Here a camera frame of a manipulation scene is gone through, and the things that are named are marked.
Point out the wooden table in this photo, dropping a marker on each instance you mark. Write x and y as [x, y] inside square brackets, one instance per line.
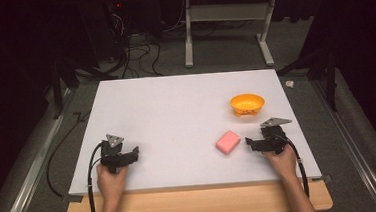
[196, 202]

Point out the crumpled white paper scrap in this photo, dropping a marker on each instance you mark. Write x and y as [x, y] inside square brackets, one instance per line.
[289, 84]

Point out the person's right hand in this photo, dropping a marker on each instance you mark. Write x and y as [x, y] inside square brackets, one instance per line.
[283, 164]

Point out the white board sheet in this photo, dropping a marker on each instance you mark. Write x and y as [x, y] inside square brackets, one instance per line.
[177, 126]

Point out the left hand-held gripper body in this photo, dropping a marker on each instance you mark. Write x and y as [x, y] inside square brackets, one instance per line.
[112, 154]

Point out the aluminium rail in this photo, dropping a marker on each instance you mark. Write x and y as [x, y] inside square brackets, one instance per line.
[351, 134]
[30, 177]

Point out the grey corner clip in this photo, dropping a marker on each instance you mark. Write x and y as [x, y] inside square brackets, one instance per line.
[324, 178]
[72, 198]

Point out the white metal desk frame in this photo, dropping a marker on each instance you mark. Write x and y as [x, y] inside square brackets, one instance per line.
[189, 35]

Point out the orange plastic bowl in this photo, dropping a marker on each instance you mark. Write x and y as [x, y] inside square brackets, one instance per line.
[247, 103]

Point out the black metal stand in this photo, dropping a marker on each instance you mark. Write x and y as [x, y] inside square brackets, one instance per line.
[331, 76]
[57, 85]

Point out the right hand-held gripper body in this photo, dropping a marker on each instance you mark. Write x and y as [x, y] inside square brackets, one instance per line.
[273, 136]

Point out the person's left hand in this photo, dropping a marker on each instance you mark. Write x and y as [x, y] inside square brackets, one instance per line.
[111, 182]

